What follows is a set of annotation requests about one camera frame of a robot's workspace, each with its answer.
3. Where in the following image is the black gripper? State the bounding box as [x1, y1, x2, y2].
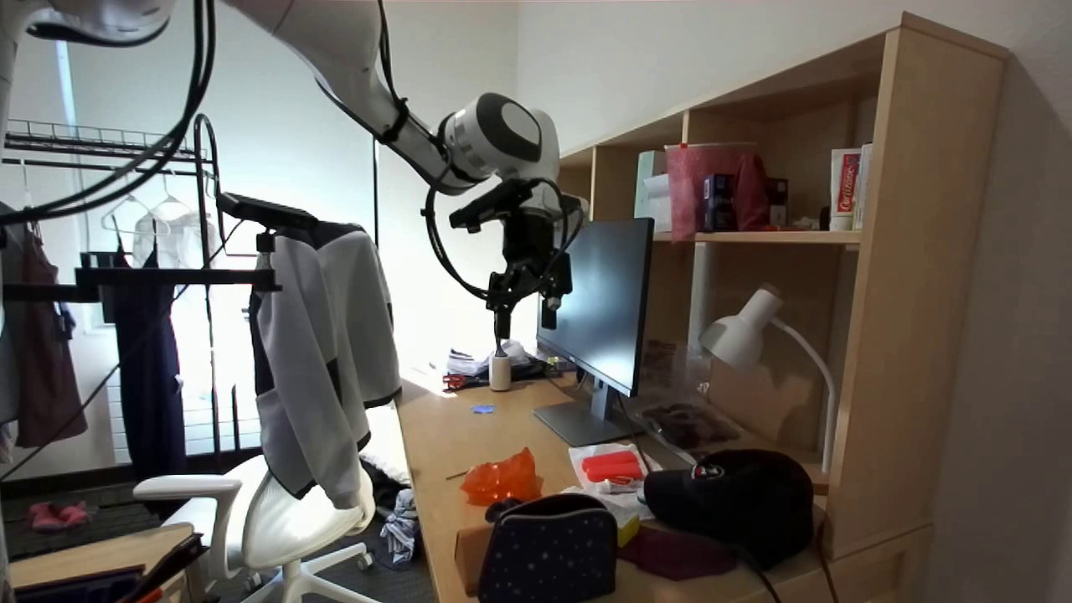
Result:
[486, 212, 575, 346]

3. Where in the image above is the white desk lamp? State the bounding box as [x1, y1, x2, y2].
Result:
[699, 283, 841, 478]

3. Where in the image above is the small white bottle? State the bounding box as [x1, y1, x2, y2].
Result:
[486, 336, 517, 395]

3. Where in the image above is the white and red cloth pile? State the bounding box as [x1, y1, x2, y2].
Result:
[438, 346, 549, 395]

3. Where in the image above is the black computer monitor with stand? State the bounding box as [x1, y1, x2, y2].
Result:
[534, 215, 657, 449]

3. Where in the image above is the orange plastic bag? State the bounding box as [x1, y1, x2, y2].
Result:
[458, 445, 545, 508]

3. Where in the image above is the clear white plastic bag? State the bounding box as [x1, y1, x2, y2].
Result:
[565, 440, 652, 502]

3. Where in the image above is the white cardboard tube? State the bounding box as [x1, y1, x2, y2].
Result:
[685, 238, 724, 373]

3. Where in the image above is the pale green white box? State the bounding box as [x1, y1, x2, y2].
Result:
[632, 148, 676, 234]

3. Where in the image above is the grey jacket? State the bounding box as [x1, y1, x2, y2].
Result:
[248, 228, 402, 513]

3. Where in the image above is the pink bag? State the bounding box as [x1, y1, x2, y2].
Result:
[663, 140, 770, 240]

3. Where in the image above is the navy dotted pouch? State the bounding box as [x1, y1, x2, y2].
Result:
[476, 491, 619, 603]

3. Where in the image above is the crumpled patterned cloth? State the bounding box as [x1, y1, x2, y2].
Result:
[376, 487, 422, 567]

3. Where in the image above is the dark jar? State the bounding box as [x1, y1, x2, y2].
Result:
[763, 175, 793, 232]

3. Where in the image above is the maroon cloth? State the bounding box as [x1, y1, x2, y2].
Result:
[617, 518, 741, 583]

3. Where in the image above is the white office chair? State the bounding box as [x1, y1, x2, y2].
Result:
[131, 449, 383, 603]

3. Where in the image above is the white and red box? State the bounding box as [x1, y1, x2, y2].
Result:
[827, 143, 879, 234]

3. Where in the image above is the dark hanging dress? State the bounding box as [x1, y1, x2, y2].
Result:
[104, 248, 187, 471]

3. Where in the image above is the wooden shelf unit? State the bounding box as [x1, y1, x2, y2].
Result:
[541, 9, 1015, 603]

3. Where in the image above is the metal clothes rack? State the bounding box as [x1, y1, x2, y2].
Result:
[0, 114, 281, 463]

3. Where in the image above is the pink item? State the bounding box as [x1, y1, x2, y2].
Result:
[28, 499, 93, 531]

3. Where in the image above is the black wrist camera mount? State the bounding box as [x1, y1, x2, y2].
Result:
[445, 181, 537, 238]

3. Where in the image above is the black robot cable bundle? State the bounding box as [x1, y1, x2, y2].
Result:
[0, 0, 223, 228]

